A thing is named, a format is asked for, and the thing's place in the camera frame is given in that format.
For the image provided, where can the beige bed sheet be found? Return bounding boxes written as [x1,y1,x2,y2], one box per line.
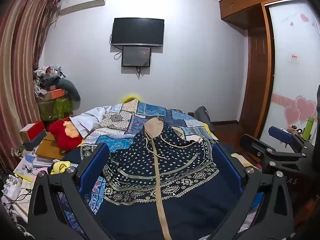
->
[230,152,260,170]

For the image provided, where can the grey neck pillow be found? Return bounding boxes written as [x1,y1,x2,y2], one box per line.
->
[60,79,81,105]

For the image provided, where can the white air conditioner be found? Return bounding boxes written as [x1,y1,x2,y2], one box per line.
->
[58,0,108,15]

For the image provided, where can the wooden wardrobe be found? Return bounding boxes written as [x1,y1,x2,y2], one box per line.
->
[219,0,304,140]

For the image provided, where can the blue patchwork blanket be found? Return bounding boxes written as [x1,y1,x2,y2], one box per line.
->
[54,99,264,234]

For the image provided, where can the striped brown curtain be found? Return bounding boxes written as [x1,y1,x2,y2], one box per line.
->
[0,0,60,165]

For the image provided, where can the red plush toy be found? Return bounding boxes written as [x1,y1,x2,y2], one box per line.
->
[48,119,83,153]

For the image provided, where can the red white box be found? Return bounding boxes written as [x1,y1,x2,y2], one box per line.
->
[19,120,45,142]

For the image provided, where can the white sliding door heart stickers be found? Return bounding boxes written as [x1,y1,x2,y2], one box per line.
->
[259,0,320,145]

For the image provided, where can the small black wall monitor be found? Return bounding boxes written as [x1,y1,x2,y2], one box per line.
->
[121,46,152,68]

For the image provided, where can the yellow cloth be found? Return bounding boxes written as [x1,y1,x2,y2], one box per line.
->
[50,160,71,175]

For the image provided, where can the pile of clothes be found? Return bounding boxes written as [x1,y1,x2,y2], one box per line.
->
[34,66,67,98]

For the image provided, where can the green bottle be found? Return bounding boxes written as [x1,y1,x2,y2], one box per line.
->
[301,117,315,140]

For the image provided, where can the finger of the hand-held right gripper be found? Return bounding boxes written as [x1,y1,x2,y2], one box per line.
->
[240,134,307,174]
[268,126,314,154]

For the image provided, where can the white shirt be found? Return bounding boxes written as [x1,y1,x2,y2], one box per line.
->
[70,106,124,138]

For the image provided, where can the dark grey bag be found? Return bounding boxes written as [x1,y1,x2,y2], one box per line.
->
[194,106,215,132]

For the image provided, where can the orange box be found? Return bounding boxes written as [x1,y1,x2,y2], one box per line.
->
[41,88,65,100]

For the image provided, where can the navy patterned hoodie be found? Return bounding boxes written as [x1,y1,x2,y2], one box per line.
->
[62,119,253,240]

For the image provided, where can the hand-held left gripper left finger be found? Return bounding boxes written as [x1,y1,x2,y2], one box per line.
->
[27,142,118,240]

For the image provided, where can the grey box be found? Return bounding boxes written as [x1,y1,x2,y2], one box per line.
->
[23,129,47,152]

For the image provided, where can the brown cardboard box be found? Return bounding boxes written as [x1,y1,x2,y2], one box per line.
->
[35,131,66,160]

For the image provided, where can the large black wall television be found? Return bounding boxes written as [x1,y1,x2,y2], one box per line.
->
[111,17,165,47]

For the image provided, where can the white plastic device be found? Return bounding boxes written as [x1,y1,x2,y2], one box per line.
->
[0,174,22,200]

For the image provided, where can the green patterned cloth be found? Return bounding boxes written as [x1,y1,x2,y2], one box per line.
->
[37,96,73,122]

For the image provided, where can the stack of books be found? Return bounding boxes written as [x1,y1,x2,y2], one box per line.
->
[14,152,58,180]

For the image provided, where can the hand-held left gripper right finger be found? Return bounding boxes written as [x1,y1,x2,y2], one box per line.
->
[200,142,294,240]

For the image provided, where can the yellow pillow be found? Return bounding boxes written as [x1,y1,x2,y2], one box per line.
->
[120,94,143,103]

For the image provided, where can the black white striped cloth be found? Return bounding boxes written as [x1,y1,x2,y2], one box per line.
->
[11,146,25,158]

